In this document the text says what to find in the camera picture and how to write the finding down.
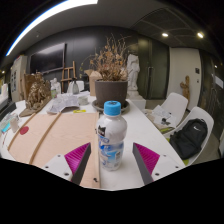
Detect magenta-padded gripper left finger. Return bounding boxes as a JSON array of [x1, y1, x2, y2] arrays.
[[42, 142, 92, 185]]

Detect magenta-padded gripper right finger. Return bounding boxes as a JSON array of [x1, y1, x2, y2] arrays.
[[132, 142, 183, 186]]

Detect white blue-capped drink bottle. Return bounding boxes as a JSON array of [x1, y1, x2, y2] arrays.
[[96, 100, 128, 172]]

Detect flattened tan cardboard sheet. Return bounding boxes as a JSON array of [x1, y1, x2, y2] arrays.
[[7, 111, 101, 189]]

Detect pile of papers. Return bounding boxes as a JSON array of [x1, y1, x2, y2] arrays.
[[144, 104, 178, 134]]

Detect black backpack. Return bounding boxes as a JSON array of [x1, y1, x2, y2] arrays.
[[169, 118, 208, 160]]

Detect flat round red coaster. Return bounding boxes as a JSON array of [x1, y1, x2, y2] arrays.
[[19, 125, 30, 136]]

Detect printed newspaper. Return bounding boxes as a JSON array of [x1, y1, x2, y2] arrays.
[[46, 93, 91, 114]]

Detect white plastic chair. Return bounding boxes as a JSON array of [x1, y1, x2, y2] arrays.
[[159, 92, 189, 125], [164, 106, 215, 167], [67, 80, 85, 94]]

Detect small green-labelled bottle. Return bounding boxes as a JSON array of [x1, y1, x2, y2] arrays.
[[49, 84, 57, 99]]

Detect grey spray bottle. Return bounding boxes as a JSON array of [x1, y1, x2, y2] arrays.
[[71, 78, 80, 95]]

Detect white plaster bust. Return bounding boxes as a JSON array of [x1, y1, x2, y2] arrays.
[[49, 77, 62, 96]]

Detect dried plant in grey pot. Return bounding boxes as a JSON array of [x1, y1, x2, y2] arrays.
[[89, 34, 132, 114]]

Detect wooden easel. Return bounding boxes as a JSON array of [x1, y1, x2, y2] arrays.
[[60, 60, 78, 93]]

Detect wooden figure sculpture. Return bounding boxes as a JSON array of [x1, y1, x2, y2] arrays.
[[179, 75, 191, 101]]

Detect large black box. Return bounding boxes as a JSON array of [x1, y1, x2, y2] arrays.
[[0, 100, 17, 122]]

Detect white plaster statue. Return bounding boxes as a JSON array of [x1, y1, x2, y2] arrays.
[[125, 53, 141, 99]]

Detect dark glass double door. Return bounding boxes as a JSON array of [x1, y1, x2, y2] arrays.
[[138, 34, 170, 100]]

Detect white cabinet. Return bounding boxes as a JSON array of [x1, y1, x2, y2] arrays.
[[9, 54, 28, 103]]

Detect recessed ceiling spotlights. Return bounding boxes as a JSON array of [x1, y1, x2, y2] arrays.
[[161, 31, 205, 39]]

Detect black wall-mounted screen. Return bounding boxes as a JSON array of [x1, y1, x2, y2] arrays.
[[29, 42, 67, 74]]

